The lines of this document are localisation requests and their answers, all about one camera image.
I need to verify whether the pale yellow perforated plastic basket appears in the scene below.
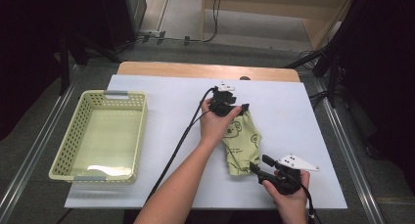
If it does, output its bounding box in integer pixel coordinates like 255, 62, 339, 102
48, 89, 149, 183

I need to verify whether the black power cable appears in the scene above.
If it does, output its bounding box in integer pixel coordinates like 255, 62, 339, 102
190, 0, 223, 44

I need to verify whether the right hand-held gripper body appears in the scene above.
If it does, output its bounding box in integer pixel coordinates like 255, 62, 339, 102
257, 154, 321, 196

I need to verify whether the aluminium frame rail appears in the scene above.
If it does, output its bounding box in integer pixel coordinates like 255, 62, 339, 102
0, 63, 82, 217
312, 80, 388, 224

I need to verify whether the black curtain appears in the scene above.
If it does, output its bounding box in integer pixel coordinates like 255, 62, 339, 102
339, 0, 415, 194
0, 0, 109, 142

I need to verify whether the person's right hand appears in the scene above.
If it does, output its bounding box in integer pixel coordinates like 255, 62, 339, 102
262, 170, 311, 219

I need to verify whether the dark cabinet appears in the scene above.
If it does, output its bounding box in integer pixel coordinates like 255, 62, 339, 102
97, 0, 148, 52

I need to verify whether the white table cover sheet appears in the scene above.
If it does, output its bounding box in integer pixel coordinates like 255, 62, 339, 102
64, 74, 348, 210

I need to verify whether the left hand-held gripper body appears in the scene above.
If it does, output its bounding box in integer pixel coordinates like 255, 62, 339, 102
208, 83, 243, 117

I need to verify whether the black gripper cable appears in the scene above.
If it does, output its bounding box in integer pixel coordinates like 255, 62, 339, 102
146, 86, 217, 202
298, 178, 319, 224

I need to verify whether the green koala print baby romper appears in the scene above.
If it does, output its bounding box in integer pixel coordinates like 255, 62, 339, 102
221, 110, 263, 177

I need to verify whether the black metal stand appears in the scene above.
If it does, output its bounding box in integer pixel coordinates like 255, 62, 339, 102
283, 37, 346, 110
53, 31, 123, 96

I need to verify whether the person's left hand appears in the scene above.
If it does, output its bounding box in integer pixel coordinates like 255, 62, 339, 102
199, 98, 245, 146

